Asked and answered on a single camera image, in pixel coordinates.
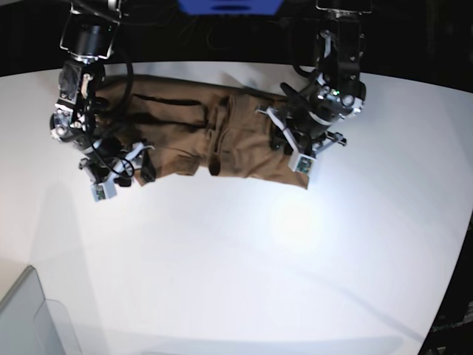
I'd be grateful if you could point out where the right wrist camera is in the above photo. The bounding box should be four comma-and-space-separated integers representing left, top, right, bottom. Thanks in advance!
90, 181, 117, 202

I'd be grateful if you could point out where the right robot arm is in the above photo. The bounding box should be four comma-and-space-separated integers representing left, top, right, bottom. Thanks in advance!
50, 1, 156, 195

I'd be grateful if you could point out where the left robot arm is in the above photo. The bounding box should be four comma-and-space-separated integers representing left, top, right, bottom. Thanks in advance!
260, 1, 372, 158

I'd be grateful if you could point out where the grey plastic bin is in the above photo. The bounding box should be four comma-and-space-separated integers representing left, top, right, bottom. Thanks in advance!
1, 266, 83, 354

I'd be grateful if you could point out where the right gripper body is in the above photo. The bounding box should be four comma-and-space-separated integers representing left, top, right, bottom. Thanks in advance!
77, 140, 154, 185

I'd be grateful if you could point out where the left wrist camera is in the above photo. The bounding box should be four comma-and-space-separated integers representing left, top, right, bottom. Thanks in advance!
288, 151, 316, 175

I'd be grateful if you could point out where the brown t-shirt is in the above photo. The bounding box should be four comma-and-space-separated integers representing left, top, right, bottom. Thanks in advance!
96, 75, 309, 189

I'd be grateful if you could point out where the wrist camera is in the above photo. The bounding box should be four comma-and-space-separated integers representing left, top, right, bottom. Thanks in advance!
90, 181, 117, 202
288, 151, 316, 175

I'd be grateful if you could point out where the blue box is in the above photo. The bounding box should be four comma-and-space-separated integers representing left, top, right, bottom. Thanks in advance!
177, 0, 283, 16

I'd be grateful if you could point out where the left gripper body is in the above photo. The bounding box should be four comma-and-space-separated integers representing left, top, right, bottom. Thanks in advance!
256, 106, 347, 158

